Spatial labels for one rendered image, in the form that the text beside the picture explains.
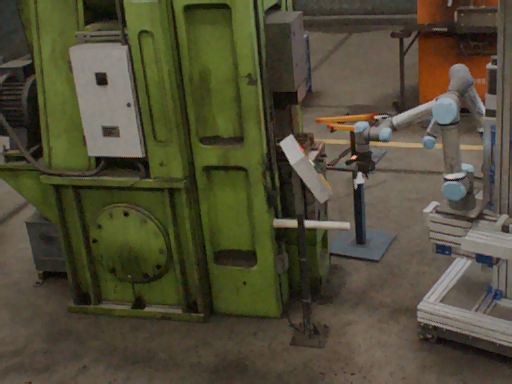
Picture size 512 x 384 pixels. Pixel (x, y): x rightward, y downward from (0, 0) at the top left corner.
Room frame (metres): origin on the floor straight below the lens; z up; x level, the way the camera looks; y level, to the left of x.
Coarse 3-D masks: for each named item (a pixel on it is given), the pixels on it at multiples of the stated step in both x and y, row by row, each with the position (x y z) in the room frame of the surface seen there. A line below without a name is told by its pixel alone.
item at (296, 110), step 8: (280, 0) 4.59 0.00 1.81; (288, 0) 4.71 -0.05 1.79; (272, 8) 4.60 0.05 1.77; (280, 8) 4.59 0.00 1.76; (288, 8) 4.69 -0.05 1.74; (280, 112) 4.61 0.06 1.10; (288, 112) 4.59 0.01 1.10; (296, 112) 4.68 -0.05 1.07; (280, 120) 4.61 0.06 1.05; (288, 120) 4.59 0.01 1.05; (296, 120) 4.67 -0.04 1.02; (280, 128) 4.61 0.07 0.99; (288, 128) 4.59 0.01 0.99; (296, 128) 4.65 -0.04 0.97; (280, 136) 4.61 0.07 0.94; (288, 136) 4.60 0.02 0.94
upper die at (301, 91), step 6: (300, 90) 4.27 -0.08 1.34; (276, 96) 4.24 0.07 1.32; (282, 96) 4.23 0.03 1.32; (288, 96) 4.22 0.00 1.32; (294, 96) 4.21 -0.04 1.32; (300, 96) 4.26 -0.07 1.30; (276, 102) 4.24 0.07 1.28; (282, 102) 4.23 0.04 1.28; (288, 102) 4.22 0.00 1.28; (294, 102) 4.21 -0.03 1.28; (300, 102) 4.25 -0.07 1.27
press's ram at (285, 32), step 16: (272, 16) 4.37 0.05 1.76; (288, 16) 4.33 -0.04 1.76; (272, 32) 4.19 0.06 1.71; (288, 32) 4.16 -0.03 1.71; (272, 48) 4.19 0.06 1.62; (288, 48) 4.17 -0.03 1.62; (304, 48) 4.43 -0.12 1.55; (272, 64) 4.19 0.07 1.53; (288, 64) 4.17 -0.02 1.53; (304, 64) 4.41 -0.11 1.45; (272, 80) 4.20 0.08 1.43; (288, 80) 4.17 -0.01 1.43
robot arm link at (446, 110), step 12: (444, 96) 3.56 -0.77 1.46; (456, 96) 3.58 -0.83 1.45; (444, 108) 3.48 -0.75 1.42; (456, 108) 3.48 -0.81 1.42; (444, 120) 3.48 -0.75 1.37; (456, 120) 3.49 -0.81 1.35; (444, 132) 3.50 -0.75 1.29; (456, 132) 3.50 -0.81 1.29; (444, 144) 3.51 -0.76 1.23; (456, 144) 3.49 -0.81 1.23; (444, 156) 3.52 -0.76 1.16; (456, 156) 3.49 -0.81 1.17; (456, 168) 3.48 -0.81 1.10; (444, 180) 3.51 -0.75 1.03; (456, 180) 3.47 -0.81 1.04; (468, 180) 3.54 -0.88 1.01; (444, 192) 3.48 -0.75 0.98; (456, 192) 3.45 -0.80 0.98
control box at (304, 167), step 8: (288, 144) 3.81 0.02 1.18; (296, 144) 3.75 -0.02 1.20; (288, 152) 3.72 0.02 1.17; (296, 152) 3.66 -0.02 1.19; (304, 152) 3.83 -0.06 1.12; (296, 160) 3.58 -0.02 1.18; (304, 160) 3.58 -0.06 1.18; (296, 168) 3.57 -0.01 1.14; (304, 168) 3.58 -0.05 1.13; (312, 168) 3.58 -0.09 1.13; (304, 176) 3.58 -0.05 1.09; (312, 176) 3.58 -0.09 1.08; (320, 176) 3.64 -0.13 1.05; (312, 184) 3.58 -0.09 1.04; (320, 184) 3.59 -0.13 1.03; (320, 192) 3.59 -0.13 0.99; (328, 192) 3.60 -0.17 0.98; (320, 200) 3.59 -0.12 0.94
